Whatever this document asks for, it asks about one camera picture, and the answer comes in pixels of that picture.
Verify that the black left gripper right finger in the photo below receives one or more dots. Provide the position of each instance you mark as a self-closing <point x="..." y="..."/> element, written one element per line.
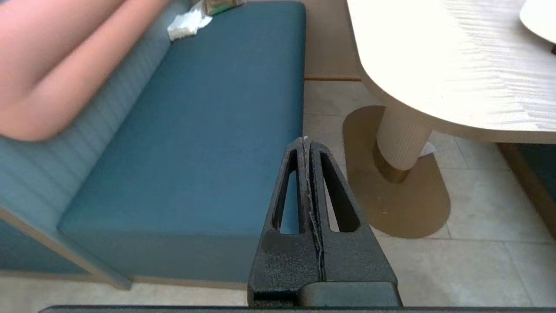
<point x="352" y="256"/>

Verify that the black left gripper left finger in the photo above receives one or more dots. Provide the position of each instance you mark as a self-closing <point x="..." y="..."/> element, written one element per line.
<point x="282" y="261"/>

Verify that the table pedestal with base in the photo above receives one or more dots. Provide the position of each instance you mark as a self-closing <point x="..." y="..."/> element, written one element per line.
<point x="402" y="143"/>

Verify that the crumpled white tissue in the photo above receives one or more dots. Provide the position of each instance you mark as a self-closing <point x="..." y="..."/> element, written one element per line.
<point x="186" y="24"/>

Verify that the pink bolster cushion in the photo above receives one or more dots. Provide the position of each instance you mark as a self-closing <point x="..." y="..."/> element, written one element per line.
<point x="65" y="65"/>

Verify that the clear water dispenser white base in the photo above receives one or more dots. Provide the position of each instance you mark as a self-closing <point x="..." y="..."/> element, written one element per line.
<point x="541" y="17"/>

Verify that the clear snack bag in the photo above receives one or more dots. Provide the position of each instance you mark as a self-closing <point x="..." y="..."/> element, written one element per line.
<point x="221" y="6"/>

